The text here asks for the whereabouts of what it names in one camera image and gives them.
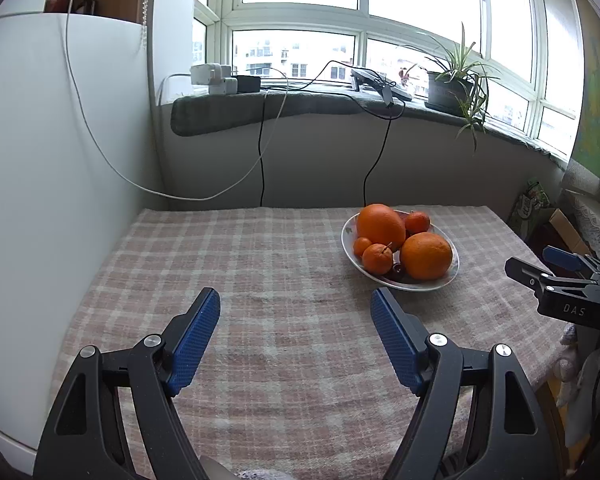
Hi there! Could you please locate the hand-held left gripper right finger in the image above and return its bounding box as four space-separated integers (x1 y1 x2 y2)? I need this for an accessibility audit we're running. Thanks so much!
370 287 556 480

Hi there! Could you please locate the white refrigerator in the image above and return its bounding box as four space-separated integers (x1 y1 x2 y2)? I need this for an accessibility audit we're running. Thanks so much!
0 10 153 466

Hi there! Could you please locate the black device on stand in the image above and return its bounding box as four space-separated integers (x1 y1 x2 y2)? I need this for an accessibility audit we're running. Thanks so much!
350 67 386 92

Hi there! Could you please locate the large oblong orange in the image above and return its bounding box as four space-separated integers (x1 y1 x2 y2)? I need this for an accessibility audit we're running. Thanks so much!
356 203 407 253

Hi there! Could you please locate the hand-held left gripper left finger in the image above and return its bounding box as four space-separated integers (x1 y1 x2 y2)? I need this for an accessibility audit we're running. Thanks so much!
32 287 222 480

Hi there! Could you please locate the potted spider plant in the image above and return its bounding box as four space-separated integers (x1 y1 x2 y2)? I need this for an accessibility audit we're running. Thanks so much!
400 22 503 153

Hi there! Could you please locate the white bead cord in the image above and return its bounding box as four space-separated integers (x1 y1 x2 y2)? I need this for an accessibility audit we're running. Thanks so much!
139 0 158 51

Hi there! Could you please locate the white cable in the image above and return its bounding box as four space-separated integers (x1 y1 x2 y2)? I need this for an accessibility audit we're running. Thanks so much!
65 0 289 201

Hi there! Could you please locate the black cable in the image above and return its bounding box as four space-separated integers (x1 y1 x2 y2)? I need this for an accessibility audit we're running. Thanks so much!
256 87 271 207
362 105 407 207

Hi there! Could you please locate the mandarin with short stem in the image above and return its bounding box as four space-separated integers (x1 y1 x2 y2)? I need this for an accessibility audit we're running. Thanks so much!
404 211 431 235

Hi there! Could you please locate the green snack packet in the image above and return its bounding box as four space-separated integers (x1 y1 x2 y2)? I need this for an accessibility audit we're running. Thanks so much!
510 178 551 231

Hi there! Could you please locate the grey windowsill cover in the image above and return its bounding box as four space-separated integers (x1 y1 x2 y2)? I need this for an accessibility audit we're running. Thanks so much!
171 82 566 161

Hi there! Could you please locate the white power adapter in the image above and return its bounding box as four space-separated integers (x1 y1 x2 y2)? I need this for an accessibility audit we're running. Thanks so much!
208 77 239 96
190 63 233 86

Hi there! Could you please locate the green yellow wall picture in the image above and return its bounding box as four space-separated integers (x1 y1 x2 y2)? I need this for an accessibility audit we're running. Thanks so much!
572 0 600 176

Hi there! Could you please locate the pink checkered tablecloth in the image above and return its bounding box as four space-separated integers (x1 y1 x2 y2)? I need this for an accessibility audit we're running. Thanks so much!
50 205 568 480

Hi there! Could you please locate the white floral plate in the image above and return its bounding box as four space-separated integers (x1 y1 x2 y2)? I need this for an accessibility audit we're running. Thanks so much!
341 210 461 292

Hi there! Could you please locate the white window frame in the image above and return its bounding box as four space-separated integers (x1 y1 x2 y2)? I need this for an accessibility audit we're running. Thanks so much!
192 0 586 161

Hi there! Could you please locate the pale printed cloth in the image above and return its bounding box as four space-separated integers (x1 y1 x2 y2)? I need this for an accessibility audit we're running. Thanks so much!
555 322 596 408

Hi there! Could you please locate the grey knit cloth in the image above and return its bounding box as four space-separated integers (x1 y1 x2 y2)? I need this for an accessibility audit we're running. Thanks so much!
200 455 291 480

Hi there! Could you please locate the large round orange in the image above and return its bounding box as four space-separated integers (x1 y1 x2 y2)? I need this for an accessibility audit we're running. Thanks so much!
399 232 454 281

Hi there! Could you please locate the mandarin with long stem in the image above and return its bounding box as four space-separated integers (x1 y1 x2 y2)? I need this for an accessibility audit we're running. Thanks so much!
362 242 395 275

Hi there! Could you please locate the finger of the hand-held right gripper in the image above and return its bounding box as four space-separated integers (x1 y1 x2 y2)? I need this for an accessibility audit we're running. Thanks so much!
504 256 557 294
542 246 600 277

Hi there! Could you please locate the brown cardboard box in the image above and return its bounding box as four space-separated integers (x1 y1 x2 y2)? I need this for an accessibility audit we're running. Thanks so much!
547 208 593 256

